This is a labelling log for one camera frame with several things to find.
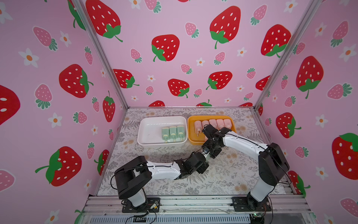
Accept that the yellow plastic storage box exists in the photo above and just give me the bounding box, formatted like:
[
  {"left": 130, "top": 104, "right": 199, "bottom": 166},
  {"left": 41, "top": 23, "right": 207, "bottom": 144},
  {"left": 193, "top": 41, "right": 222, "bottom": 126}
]
[{"left": 187, "top": 115, "right": 236, "bottom": 145}]

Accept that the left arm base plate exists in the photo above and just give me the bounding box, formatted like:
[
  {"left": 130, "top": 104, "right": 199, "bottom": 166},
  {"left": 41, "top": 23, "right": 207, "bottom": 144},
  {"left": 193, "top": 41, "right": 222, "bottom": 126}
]
[{"left": 122, "top": 197, "right": 160, "bottom": 213}]

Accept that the floral patterned table mat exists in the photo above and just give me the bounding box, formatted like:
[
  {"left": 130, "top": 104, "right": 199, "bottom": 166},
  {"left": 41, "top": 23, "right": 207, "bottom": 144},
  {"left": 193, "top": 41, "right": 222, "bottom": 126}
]
[{"left": 98, "top": 108, "right": 262, "bottom": 196}]

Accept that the green sharpener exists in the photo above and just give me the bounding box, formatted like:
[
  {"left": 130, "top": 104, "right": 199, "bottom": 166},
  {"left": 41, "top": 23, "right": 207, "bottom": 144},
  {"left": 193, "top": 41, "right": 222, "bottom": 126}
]
[
  {"left": 169, "top": 126, "right": 177, "bottom": 142},
  {"left": 177, "top": 126, "right": 185, "bottom": 141},
  {"left": 161, "top": 127, "right": 170, "bottom": 143}
]

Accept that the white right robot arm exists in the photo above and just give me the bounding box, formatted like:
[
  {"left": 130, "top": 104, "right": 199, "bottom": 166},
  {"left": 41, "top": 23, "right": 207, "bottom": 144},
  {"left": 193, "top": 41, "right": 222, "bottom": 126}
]
[{"left": 202, "top": 125, "right": 290, "bottom": 206}]

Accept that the white plastic storage box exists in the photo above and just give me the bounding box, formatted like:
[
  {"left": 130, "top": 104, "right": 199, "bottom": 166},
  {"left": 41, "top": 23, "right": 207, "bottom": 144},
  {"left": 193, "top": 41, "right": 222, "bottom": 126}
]
[{"left": 137, "top": 116, "right": 188, "bottom": 148}]

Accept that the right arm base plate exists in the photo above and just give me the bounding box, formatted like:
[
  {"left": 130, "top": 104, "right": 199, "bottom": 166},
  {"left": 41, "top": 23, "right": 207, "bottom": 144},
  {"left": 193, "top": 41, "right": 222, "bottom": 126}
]
[{"left": 231, "top": 193, "right": 272, "bottom": 213}]

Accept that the aluminium front rail frame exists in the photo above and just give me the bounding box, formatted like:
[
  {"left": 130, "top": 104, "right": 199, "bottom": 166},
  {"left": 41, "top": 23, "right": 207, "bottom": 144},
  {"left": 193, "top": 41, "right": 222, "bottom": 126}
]
[{"left": 78, "top": 195, "right": 318, "bottom": 224}]

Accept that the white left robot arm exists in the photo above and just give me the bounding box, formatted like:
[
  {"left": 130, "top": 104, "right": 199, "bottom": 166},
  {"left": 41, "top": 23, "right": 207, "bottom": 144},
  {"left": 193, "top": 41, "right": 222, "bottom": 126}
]
[{"left": 112, "top": 152, "right": 209, "bottom": 208}]

